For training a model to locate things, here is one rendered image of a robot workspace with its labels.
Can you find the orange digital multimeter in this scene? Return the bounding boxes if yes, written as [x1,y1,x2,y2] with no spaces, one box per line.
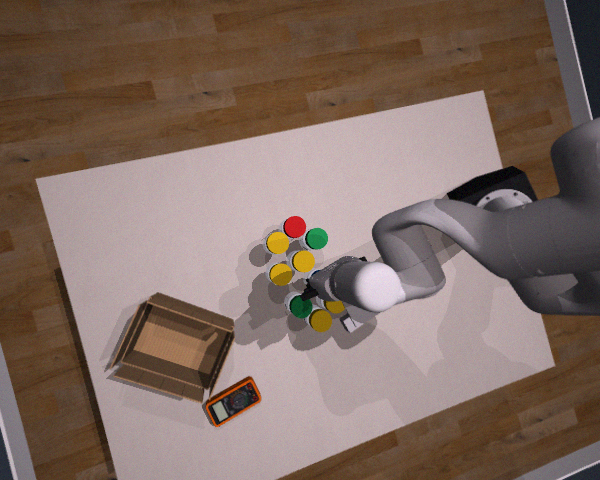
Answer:
[206,376,261,427]

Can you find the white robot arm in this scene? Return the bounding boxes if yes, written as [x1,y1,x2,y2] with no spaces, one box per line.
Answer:
[330,117,600,333]

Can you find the blue bottle cap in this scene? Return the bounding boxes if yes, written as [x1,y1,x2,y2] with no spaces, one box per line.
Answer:
[303,268,321,285]

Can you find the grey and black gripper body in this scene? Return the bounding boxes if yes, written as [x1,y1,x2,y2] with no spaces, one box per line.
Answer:
[309,256,362,302]

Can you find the green bottle cap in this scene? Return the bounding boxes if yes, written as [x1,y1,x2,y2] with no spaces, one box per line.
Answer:
[299,228,328,250]
[284,292,313,318]

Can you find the open brown cardboard box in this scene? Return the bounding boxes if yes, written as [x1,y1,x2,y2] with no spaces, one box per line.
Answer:
[110,292,235,404]

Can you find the red-capped bottle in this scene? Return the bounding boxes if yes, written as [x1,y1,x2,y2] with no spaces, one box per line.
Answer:
[278,216,306,240]

